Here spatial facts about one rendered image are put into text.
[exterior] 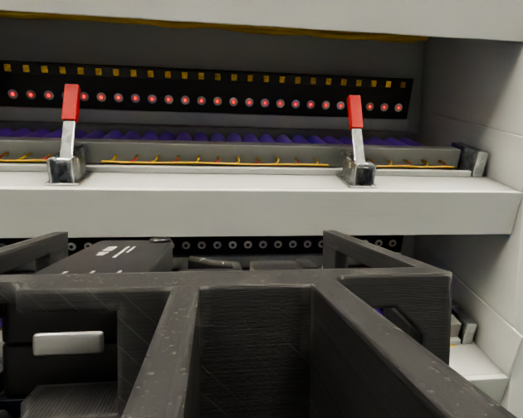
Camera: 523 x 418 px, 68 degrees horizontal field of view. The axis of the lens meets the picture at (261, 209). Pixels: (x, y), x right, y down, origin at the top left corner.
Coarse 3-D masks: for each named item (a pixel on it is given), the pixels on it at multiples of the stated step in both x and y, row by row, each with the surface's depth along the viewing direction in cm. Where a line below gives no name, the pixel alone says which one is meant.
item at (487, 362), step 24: (24, 264) 49; (240, 264) 53; (360, 264) 55; (432, 264) 53; (456, 288) 48; (456, 312) 45; (480, 312) 43; (480, 336) 43; (504, 336) 40; (456, 360) 41; (480, 360) 42; (504, 360) 40; (480, 384) 39; (504, 384) 40
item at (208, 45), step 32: (0, 32) 49; (32, 32) 49; (64, 32) 50; (96, 32) 50; (128, 32) 51; (160, 32) 51; (192, 32) 52; (224, 32) 52; (96, 64) 50; (128, 64) 51; (160, 64) 51; (192, 64) 52; (224, 64) 52; (256, 64) 53; (288, 64) 53; (320, 64) 54; (352, 64) 55; (384, 64) 55; (416, 64) 56; (416, 96) 56; (288, 128) 54; (416, 128) 57
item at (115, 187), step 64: (0, 64) 46; (64, 64) 47; (0, 128) 46; (64, 128) 34; (128, 128) 47; (192, 128) 49; (256, 128) 51; (320, 128) 52; (384, 128) 54; (448, 128) 49; (0, 192) 32; (64, 192) 32; (128, 192) 33; (192, 192) 34; (256, 192) 34; (320, 192) 35; (384, 192) 36; (448, 192) 37; (512, 192) 38
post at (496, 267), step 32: (448, 64) 50; (480, 64) 44; (512, 64) 39; (448, 96) 50; (480, 96) 44; (512, 96) 39; (512, 128) 39; (416, 256) 58; (448, 256) 50; (480, 256) 44; (512, 256) 39; (480, 288) 44; (512, 288) 39; (512, 320) 39; (512, 384) 40
